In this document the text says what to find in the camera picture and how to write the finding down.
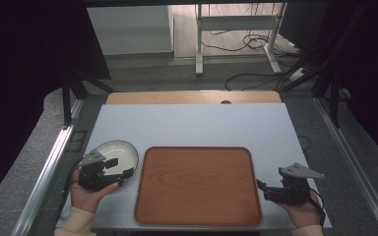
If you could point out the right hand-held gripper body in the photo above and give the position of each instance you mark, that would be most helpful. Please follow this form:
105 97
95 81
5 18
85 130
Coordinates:
292 186

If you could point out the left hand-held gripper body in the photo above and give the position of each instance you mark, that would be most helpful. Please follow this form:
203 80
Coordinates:
93 171

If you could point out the white bowl with dark rim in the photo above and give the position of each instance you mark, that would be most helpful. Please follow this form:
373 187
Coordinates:
120 155

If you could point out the person's left hand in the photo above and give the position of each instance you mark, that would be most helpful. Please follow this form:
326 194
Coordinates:
88 194

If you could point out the person's right hand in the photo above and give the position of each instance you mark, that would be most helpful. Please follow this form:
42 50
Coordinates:
300 211

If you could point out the brown wooden tray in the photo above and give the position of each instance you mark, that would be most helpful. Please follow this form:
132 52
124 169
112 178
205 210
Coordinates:
198 186

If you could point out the black metal stand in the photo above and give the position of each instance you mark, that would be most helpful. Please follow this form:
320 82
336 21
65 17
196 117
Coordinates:
328 65
78 88

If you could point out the white power strip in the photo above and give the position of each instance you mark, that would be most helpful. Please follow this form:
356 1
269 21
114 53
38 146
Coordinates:
298 74

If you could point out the white cabinet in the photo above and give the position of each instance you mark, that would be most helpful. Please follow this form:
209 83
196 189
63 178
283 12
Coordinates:
131 31

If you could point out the aluminium rail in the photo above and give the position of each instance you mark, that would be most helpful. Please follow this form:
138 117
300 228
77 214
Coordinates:
354 164
44 177

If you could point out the white desk frame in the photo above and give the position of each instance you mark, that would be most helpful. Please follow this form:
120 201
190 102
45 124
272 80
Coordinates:
236 34

